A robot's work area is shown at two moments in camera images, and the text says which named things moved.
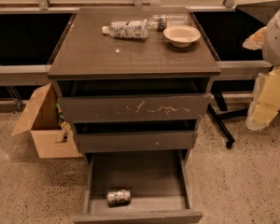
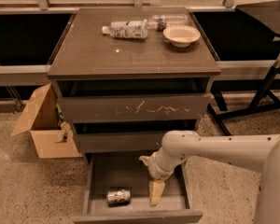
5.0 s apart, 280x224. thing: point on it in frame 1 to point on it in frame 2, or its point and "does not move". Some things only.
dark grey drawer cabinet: [135, 83] does not move
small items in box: [64, 124] does not move
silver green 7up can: [118, 198] does not move
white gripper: [277, 40] to [157, 171]
